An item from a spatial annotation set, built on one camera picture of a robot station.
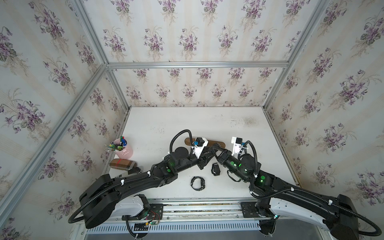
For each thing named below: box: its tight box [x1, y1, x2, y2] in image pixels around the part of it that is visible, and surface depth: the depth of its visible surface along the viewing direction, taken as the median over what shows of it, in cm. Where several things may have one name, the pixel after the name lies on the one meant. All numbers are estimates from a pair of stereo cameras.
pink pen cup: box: [107, 135, 134, 160], surface depth 87 cm
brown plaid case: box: [109, 158, 138, 171], surface depth 88 cm
